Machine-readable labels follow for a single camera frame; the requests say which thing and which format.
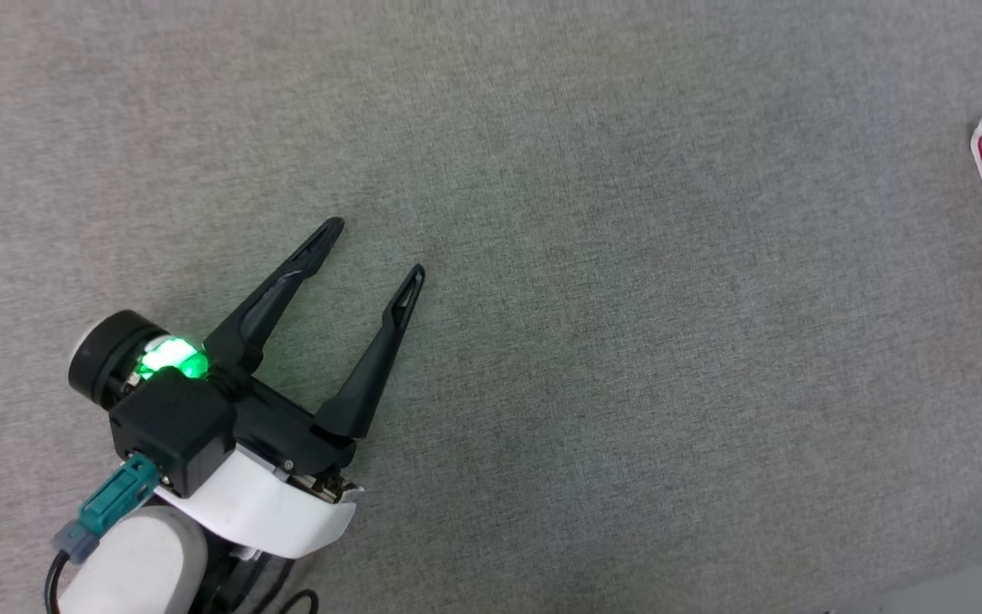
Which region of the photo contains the grey fabric sofa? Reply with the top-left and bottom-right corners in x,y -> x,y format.
0,0 -> 982,614

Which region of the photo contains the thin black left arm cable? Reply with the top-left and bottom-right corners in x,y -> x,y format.
43,550 -> 321,614

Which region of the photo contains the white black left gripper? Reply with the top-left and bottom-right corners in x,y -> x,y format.
67,217 -> 427,561

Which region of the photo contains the teal cable connector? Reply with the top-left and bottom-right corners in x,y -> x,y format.
53,452 -> 162,564

